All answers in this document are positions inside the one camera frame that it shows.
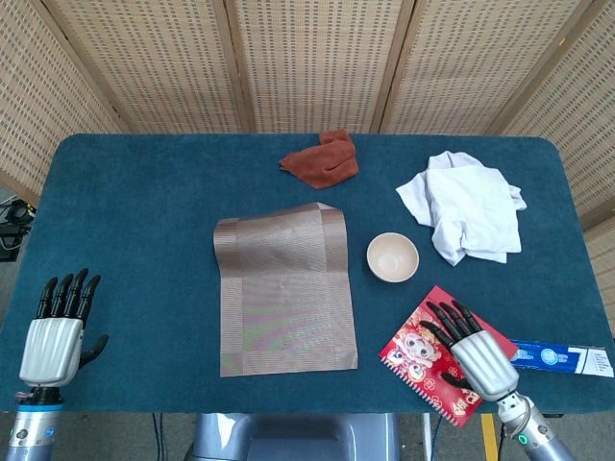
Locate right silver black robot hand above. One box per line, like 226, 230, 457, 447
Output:
419, 300, 521, 402

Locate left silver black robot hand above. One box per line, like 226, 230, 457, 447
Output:
18, 267, 110, 388

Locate beige bowl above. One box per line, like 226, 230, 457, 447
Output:
366, 231, 420, 283

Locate silver woven placemat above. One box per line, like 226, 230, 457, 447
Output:
212, 202, 359, 378

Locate red spiral desk calendar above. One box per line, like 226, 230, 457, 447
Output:
379, 285, 515, 428

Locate yellow floor tape strip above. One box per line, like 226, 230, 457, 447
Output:
480, 413, 499, 461

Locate blue white toothpaste box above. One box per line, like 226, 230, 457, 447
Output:
507, 338, 615, 378

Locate white table leg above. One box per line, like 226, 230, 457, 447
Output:
420, 413, 433, 461

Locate crumpled white cloth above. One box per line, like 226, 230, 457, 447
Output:
395, 151, 529, 267

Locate blue carpet table cover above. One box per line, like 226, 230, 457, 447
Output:
0, 133, 615, 415

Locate grey blue robot torso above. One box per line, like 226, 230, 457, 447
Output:
184, 412, 400, 461

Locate rust brown cloth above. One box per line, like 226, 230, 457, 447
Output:
279, 130, 360, 191

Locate bamboo folding screen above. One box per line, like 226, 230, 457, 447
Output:
0, 0, 615, 318

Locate black equipment with cables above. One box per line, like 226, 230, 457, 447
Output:
0, 199, 37, 263

